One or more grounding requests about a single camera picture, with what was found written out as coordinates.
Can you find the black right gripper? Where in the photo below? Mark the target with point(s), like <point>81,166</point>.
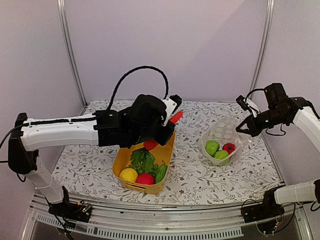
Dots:
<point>254,129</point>

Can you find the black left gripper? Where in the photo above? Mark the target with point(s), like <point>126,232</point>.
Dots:
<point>164,138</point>

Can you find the red toy tomato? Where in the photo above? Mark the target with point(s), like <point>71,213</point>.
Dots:
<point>229,147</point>

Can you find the clear zip top bag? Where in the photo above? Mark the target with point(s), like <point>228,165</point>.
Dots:
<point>223,131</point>

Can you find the green toy broccoli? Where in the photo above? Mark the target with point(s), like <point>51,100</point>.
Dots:
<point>142,160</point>

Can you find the green toy cabbage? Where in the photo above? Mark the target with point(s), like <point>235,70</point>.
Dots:
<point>222,156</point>

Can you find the green toy apple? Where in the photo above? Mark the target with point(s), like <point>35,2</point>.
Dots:
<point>211,147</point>

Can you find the red toy apple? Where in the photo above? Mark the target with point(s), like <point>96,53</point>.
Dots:
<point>145,179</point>

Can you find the orange toy carrot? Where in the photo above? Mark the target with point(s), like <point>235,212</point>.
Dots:
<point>175,118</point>

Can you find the green toy grapes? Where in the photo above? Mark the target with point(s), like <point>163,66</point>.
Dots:
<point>153,170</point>

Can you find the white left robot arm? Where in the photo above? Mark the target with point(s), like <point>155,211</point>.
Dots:
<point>29,135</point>

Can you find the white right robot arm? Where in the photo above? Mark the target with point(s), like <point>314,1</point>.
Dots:
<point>307,124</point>

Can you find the yellow plastic basket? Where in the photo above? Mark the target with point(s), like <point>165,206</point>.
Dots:
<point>163,155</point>

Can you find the yellow toy lemon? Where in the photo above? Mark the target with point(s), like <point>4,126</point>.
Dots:
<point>128,174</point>

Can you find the green toy cucumber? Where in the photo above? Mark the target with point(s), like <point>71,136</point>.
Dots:
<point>161,173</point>

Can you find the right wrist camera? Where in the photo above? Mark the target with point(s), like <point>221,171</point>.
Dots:
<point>248,105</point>

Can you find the right aluminium frame post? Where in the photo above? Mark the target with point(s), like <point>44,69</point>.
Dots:
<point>264,42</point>

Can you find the aluminium frame post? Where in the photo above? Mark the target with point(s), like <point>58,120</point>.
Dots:
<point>62,12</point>
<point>264,42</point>

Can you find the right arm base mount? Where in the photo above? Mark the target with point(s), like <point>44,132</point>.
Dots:
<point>252,211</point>

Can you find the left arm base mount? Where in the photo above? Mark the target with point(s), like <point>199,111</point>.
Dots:
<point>79,211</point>

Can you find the left aluminium frame post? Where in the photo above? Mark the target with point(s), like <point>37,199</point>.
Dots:
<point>62,12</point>

